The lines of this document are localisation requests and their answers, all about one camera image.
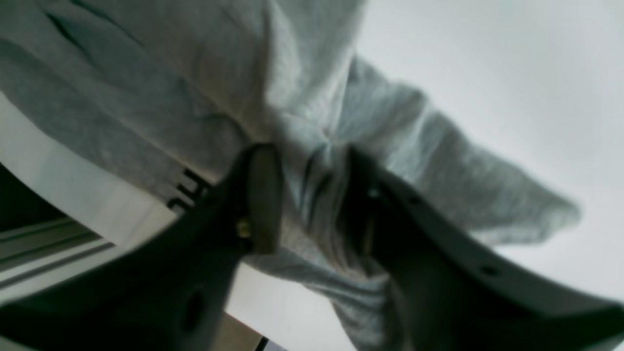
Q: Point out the grey Hugging Face t-shirt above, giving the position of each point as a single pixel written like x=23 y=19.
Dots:
x=149 y=89

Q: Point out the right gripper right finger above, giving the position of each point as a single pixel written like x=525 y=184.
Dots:
x=454 y=294

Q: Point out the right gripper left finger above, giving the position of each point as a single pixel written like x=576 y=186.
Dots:
x=170 y=293

